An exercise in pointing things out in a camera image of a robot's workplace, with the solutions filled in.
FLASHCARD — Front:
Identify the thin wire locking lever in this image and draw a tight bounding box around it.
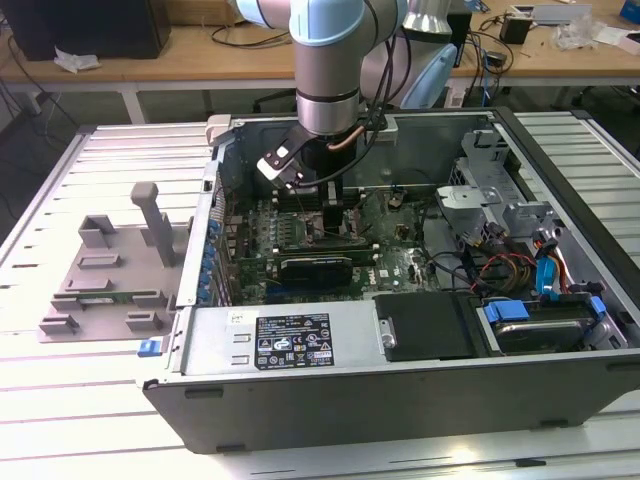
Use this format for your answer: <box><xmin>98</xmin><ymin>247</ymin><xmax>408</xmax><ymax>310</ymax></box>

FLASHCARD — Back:
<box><xmin>292</xmin><ymin>187</ymin><xmax>316</xmax><ymax>235</ymax></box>

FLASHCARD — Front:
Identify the copper coloured tube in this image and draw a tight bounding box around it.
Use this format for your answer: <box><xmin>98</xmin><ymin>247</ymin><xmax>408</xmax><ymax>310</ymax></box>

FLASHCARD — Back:
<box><xmin>327</xmin><ymin>127</ymin><xmax>364</xmax><ymax>151</ymax></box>

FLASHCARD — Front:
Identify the pale grey case latch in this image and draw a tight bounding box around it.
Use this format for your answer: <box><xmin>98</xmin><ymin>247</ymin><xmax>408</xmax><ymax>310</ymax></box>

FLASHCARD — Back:
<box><xmin>206</xmin><ymin>113</ymin><xmax>234</xmax><ymax>147</ymax></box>

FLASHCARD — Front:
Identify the black graphics card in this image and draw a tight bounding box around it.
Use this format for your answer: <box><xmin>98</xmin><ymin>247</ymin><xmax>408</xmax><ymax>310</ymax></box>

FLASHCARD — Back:
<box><xmin>277</xmin><ymin>255</ymin><xmax>354</xmax><ymax>289</ymax></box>

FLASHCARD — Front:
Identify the green motherboard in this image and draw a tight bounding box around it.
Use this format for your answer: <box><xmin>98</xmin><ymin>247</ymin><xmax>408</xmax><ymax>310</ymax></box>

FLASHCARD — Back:
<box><xmin>219</xmin><ymin>187</ymin><xmax>436</xmax><ymax>306</ymax></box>

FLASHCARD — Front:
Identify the silver metal drive cage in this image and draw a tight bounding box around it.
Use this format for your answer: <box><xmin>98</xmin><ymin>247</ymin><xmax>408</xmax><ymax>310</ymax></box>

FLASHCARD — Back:
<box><xmin>433</xmin><ymin>128</ymin><xmax>569</xmax><ymax>261</ymax></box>

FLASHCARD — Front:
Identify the tall black box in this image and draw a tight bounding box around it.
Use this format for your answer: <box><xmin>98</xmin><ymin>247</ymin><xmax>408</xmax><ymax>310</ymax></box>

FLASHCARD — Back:
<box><xmin>446</xmin><ymin>9</ymin><xmax>474</xmax><ymax>69</ymax></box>

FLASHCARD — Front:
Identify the wooden desk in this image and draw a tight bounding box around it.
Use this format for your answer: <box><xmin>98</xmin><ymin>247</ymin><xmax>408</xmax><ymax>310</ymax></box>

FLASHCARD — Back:
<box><xmin>0</xmin><ymin>0</ymin><xmax>640</xmax><ymax>126</ymax></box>

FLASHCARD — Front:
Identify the black plastic shroud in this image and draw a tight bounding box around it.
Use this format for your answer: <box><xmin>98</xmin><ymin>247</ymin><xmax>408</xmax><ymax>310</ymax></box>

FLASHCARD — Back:
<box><xmin>373</xmin><ymin>292</ymin><xmax>486</xmax><ymax>362</ymax></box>

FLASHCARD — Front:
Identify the brown cardboard box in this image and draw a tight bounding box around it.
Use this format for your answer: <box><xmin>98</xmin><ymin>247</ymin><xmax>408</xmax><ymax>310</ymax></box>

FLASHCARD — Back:
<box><xmin>164</xmin><ymin>0</ymin><xmax>261</xmax><ymax>26</ymax></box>

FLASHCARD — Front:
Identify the silver power supply with label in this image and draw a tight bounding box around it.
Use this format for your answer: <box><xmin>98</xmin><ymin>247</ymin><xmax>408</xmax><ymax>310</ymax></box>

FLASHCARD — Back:
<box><xmin>172</xmin><ymin>298</ymin><xmax>389</xmax><ymax>376</ymax></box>

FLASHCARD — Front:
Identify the small black cube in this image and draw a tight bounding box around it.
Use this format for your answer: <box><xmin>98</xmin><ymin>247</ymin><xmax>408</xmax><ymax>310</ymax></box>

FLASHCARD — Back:
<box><xmin>499</xmin><ymin>13</ymin><xmax>531</xmax><ymax>45</ymax></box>

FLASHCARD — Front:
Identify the grey parts rack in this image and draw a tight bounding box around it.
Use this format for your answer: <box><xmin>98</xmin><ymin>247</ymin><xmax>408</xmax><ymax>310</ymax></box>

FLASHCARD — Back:
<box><xmin>37</xmin><ymin>182</ymin><xmax>196</xmax><ymax>345</ymax></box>

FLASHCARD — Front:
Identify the black and silver PC case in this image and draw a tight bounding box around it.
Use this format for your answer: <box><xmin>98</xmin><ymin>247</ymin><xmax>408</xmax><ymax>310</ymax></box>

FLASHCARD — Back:
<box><xmin>141</xmin><ymin>106</ymin><xmax>640</xmax><ymax>455</ymax></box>

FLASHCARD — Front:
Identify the green RAM stick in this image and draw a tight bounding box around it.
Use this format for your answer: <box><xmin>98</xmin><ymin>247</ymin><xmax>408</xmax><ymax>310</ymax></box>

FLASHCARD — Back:
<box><xmin>52</xmin><ymin>292</ymin><xmax>176</xmax><ymax>307</ymax></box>

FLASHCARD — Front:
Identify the white flat box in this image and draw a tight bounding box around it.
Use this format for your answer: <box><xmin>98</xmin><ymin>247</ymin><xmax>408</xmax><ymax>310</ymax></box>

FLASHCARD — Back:
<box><xmin>509</xmin><ymin>3</ymin><xmax>594</xmax><ymax>26</ymax></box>

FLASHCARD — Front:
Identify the black computer tower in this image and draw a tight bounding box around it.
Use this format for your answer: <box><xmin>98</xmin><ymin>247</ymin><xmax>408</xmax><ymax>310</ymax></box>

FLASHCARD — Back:
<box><xmin>2</xmin><ymin>0</ymin><xmax>172</xmax><ymax>62</ymax></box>

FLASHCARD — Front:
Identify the white crumpled paper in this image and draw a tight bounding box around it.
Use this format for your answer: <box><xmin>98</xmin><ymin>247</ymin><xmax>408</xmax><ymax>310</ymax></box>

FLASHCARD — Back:
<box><xmin>52</xmin><ymin>44</ymin><xmax>102</xmax><ymax>75</ymax></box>

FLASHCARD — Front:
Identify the hard disk in blue carrier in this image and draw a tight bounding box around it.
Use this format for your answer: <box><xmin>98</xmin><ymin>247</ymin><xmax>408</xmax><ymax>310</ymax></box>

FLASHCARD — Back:
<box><xmin>479</xmin><ymin>294</ymin><xmax>609</xmax><ymax>356</ymax></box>

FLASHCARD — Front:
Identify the clear plastic bag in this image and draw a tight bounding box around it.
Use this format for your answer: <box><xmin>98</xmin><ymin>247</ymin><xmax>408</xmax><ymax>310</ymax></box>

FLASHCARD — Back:
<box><xmin>553</xmin><ymin>14</ymin><xmax>609</xmax><ymax>52</ymax></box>

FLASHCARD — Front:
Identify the white paper sheet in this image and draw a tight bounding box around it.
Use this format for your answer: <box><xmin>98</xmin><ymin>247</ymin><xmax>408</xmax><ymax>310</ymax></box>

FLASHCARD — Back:
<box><xmin>594</xmin><ymin>24</ymin><xmax>640</xmax><ymax>55</ymax></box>

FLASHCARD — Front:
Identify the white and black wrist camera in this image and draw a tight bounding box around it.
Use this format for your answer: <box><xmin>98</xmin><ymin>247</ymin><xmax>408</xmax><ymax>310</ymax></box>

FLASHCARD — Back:
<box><xmin>256</xmin><ymin>127</ymin><xmax>306</xmax><ymax>191</ymax></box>

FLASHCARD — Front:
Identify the black camera cable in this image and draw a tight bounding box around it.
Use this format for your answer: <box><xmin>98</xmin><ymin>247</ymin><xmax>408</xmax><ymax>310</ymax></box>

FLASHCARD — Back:
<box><xmin>289</xmin><ymin>27</ymin><xmax>416</xmax><ymax>190</ymax></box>

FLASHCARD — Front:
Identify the power wire bundle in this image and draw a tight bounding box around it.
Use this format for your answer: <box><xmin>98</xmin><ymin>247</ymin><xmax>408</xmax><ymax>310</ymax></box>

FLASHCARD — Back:
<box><xmin>462</xmin><ymin>222</ymin><xmax>544</xmax><ymax>301</ymax></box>

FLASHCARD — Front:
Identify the light blue flat cable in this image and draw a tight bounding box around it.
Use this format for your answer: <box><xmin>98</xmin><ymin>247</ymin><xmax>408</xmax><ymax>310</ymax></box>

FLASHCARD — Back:
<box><xmin>533</xmin><ymin>227</ymin><xmax>565</xmax><ymax>301</ymax></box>

